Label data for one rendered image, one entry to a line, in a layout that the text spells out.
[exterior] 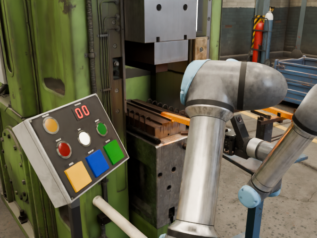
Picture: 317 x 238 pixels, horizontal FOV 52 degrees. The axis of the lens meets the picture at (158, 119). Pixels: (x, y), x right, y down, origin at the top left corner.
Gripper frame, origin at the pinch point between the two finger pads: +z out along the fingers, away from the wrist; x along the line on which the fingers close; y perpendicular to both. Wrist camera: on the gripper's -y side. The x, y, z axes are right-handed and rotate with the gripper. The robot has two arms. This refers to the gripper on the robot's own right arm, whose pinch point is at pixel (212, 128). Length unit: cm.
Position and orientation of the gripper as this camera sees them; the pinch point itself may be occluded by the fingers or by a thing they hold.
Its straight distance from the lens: 140.4
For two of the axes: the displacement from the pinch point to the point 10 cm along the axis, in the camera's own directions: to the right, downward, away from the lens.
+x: 7.7, -2.1, 6.0
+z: -6.3, -2.4, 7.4
